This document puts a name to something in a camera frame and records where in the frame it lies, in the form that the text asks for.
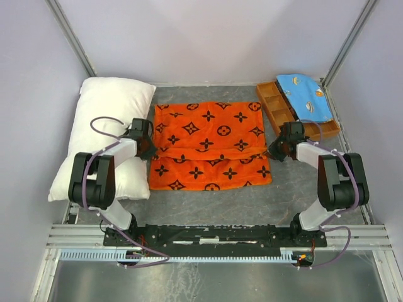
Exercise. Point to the brown wooden divided tray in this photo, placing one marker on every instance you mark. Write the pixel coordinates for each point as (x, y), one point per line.
(278, 110)

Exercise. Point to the blue patterned cloth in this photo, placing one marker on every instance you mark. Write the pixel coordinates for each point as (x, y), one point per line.
(305, 97)

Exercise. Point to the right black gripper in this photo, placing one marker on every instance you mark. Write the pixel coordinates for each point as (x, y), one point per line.
(271, 151)

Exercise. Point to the light blue cable duct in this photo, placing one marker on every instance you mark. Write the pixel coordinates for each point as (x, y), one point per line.
(132, 255)

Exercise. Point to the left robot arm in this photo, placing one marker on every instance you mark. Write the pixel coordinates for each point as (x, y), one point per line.
(92, 183)

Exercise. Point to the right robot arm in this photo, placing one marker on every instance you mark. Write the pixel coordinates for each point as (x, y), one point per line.
(341, 180)

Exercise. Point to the white pillow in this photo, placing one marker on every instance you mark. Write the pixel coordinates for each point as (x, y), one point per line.
(124, 99)

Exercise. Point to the orange patterned pillowcase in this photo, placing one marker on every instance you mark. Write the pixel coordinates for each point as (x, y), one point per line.
(209, 146)

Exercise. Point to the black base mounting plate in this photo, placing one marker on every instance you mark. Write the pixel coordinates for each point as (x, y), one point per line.
(256, 240)

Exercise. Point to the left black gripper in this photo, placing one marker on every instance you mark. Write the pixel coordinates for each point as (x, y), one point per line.
(150, 153)

